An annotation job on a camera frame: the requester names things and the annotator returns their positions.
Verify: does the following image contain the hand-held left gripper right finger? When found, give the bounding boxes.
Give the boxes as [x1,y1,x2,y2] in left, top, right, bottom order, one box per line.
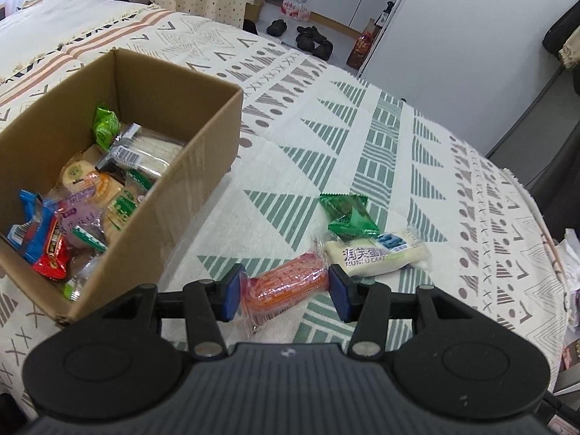
[328,265,473,359]

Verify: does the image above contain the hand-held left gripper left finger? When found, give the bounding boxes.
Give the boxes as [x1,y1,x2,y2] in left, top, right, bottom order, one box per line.
[102,265,248,359]

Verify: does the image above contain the white cake packet blue print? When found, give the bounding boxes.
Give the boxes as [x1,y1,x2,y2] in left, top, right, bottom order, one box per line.
[317,227,431,277]

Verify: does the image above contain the orange sausage packet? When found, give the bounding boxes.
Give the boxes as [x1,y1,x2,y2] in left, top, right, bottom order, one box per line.
[240,251,331,327]

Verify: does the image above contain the green foil snack packet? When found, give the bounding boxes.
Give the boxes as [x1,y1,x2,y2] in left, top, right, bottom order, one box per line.
[319,192,380,239]
[93,106,121,150]

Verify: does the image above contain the brown cardboard box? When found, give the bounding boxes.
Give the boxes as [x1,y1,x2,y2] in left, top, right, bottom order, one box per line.
[0,47,245,329]

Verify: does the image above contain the clear packet green label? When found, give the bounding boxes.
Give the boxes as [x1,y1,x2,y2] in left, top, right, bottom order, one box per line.
[63,254,107,302]

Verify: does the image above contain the long white cake packet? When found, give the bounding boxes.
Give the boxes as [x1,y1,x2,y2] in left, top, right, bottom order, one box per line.
[120,123,186,179]

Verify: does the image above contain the clear cookie packet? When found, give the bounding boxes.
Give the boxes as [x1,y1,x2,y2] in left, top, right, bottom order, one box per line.
[93,172,150,232]

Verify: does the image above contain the purple round cake packet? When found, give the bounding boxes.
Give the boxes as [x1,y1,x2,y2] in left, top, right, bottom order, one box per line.
[54,190,107,252]

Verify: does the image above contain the black and white seed packet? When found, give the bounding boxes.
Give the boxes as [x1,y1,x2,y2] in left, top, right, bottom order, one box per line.
[97,138,141,183]

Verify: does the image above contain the red snack packet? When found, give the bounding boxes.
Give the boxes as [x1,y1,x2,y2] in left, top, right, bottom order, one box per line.
[32,222,75,282]

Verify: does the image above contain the yellow round cake packet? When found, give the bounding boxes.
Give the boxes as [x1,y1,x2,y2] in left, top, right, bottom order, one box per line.
[61,154,98,189]

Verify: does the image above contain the blue snack packet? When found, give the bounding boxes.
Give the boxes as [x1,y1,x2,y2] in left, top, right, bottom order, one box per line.
[7,190,57,264]

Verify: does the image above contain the patterned bed cover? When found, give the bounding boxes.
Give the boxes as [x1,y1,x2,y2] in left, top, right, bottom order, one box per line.
[0,0,572,418]

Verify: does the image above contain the red bottle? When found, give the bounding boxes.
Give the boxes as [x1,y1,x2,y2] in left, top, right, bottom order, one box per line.
[347,18,377,69]

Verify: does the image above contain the dark glass bottle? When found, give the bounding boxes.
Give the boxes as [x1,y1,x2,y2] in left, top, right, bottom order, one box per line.
[378,2,397,32]

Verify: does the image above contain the pack of water bottles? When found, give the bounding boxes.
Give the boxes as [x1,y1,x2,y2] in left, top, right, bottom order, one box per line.
[281,0,313,21]

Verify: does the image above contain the dark furniture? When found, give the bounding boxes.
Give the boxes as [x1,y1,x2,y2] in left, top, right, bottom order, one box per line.
[485,7,580,218]

